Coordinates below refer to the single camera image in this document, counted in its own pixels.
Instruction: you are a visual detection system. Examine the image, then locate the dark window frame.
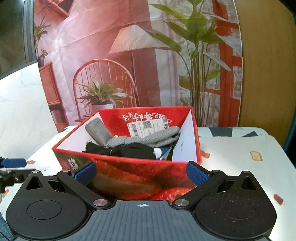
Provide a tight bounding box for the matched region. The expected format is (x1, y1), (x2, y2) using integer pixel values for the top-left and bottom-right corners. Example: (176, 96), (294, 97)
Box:
(0, 0), (37, 79)

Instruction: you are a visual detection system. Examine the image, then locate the red strawberry cardboard box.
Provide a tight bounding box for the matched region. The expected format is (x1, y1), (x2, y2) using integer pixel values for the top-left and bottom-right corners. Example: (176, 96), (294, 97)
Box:
(52, 106), (201, 201)

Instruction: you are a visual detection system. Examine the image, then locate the grey knit glove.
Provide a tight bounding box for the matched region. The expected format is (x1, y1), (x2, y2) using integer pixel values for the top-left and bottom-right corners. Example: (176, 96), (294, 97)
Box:
(105, 126), (180, 148)

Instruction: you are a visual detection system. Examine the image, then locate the grey rolled cloth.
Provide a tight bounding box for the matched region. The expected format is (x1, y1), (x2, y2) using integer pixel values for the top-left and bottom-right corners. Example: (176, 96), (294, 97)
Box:
(85, 118), (113, 146)

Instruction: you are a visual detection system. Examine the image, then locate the cartoon patterned white tablecloth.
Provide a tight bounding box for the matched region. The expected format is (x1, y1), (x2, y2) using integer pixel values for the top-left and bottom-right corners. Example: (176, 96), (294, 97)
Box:
(0, 126), (296, 241)

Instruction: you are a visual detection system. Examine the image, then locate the black dotted glove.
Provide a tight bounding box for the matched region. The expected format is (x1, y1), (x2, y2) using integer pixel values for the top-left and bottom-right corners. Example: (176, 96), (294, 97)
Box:
(83, 142), (157, 160)

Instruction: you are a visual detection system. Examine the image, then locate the printed living room backdrop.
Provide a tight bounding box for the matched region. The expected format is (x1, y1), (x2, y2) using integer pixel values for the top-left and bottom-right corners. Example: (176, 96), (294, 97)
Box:
(33, 1), (243, 130)

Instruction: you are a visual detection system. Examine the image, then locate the wooden panel board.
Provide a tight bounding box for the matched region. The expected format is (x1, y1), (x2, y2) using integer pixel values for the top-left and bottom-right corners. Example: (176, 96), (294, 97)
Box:
(235, 1), (295, 145)

